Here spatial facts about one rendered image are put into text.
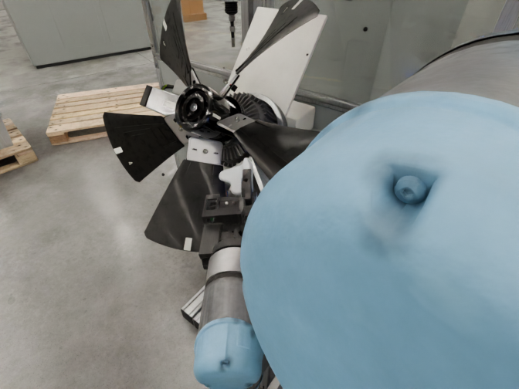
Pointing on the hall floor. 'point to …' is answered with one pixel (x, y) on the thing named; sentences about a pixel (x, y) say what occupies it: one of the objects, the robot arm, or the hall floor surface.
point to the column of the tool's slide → (247, 16)
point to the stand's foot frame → (194, 308)
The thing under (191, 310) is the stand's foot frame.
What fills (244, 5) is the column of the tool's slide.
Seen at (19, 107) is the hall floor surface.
